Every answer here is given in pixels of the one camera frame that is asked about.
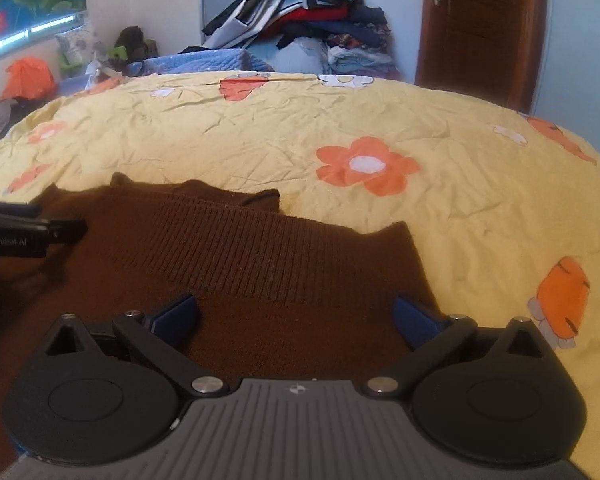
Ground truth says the brown wooden door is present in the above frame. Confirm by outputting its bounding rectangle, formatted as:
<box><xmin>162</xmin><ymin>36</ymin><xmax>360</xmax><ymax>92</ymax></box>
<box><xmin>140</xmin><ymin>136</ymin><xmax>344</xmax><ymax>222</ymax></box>
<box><xmin>415</xmin><ymin>0</ymin><xmax>547</xmax><ymax>113</ymax></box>

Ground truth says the pile of assorted clothes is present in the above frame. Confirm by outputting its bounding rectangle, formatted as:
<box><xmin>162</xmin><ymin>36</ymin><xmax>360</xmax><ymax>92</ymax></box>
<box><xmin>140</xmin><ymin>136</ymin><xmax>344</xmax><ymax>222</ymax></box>
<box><xmin>201</xmin><ymin>0</ymin><xmax>400</xmax><ymax>80</ymax></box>

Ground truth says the brown knit sweater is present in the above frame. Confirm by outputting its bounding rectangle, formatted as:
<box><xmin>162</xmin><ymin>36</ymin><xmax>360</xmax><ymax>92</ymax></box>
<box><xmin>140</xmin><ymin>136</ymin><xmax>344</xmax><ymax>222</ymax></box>
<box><xmin>0</xmin><ymin>174</ymin><xmax>437</xmax><ymax>472</ymax></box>

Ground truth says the orange cloth bundle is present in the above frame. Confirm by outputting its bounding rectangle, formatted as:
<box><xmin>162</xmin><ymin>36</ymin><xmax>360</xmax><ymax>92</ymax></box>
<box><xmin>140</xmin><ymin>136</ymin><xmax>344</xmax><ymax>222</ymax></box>
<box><xmin>1</xmin><ymin>56</ymin><xmax>57</xmax><ymax>100</ymax></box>

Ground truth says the black bag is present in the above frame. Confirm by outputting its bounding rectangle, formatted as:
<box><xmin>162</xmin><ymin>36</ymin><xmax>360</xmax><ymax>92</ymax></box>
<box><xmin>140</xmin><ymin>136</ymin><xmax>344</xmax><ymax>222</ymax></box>
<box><xmin>114</xmin><ymin>26</ymin><xmax>159</xmax><ymax>62</ymax></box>

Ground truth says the blue quilted blanket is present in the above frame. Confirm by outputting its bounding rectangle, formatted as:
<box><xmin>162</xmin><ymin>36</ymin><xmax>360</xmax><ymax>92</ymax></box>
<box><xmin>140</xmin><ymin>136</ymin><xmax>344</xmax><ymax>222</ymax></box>
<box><xmin>59</xmin><ymin>48</ymin><xmax>274</xmax><ymax>97</ymax></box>

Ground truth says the yellow floral bed quilt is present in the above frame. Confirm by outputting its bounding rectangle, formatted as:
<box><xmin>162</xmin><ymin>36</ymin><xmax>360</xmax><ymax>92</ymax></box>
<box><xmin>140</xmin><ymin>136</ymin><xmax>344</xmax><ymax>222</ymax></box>
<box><xmin>0</xmin><ymin>72</ymin><xmax>600</xmax><ymax>479</ymax></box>

